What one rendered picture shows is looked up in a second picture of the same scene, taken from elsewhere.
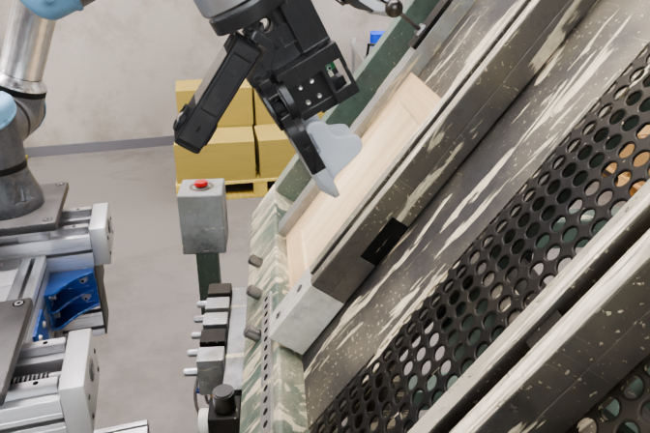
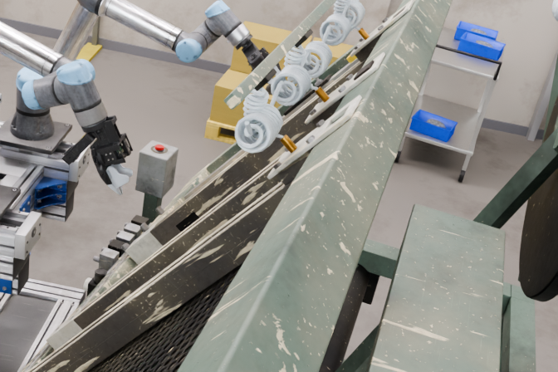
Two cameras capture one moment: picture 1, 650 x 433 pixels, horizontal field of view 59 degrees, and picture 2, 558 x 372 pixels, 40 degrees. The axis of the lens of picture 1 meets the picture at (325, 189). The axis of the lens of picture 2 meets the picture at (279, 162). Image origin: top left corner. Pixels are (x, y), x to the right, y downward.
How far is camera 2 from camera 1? 1.57 m
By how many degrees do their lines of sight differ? 15
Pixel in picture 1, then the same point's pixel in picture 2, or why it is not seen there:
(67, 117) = not seen: hidden behind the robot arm
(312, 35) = (114, 139)
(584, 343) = (149, 269)
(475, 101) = (239, 169)
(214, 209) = (160, 168)
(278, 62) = (101, 144)
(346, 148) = (122, 178)
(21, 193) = (41, 128)
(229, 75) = (82, 144)
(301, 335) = (140, 256)
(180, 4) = not seen: outside the picture
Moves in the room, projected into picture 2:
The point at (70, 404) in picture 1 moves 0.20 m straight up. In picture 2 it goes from (17, 242) to (20, 185)
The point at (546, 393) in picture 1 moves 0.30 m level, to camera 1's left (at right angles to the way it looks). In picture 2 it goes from (138, 282) to (34, 240)
